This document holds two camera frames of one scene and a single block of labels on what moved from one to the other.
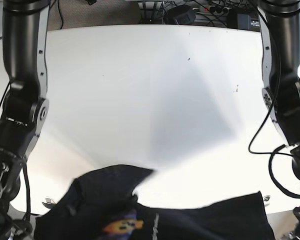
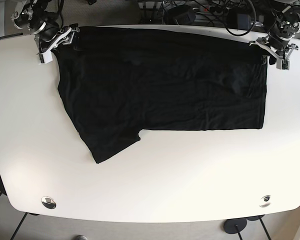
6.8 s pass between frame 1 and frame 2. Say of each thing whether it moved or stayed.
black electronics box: stayed
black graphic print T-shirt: moved
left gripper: moved
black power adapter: stayed
